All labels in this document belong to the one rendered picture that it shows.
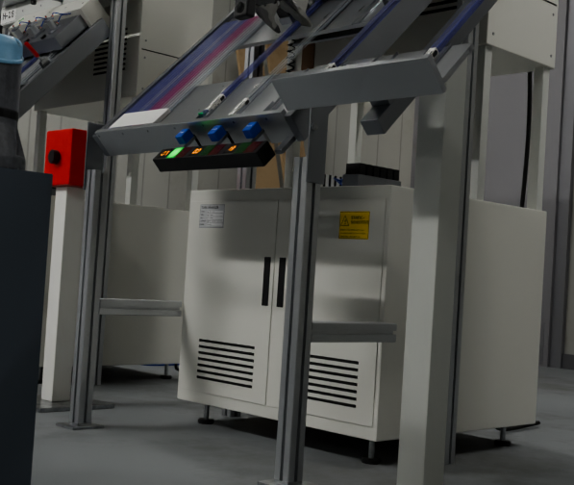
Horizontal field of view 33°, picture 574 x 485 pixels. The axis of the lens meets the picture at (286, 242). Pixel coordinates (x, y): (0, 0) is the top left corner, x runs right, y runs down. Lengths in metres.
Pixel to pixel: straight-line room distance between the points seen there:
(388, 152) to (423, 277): 4.68
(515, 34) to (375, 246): 0.73
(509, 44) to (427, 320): 1.01
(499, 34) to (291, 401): 1.10
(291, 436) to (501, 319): 0.79
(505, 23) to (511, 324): 0.75
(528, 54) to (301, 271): 1.01
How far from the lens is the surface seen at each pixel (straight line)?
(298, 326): 1.88
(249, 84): 2.23
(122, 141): 2.39
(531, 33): 2.64
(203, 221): 2.58
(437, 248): 1.73
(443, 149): 1.74
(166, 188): 6.33
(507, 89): 5.83
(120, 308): 2.53
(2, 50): 1.67
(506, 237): 2.50
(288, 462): 1.92
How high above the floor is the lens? 0.41
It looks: 2 degrees up
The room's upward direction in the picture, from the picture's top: 4 degrees clockwise
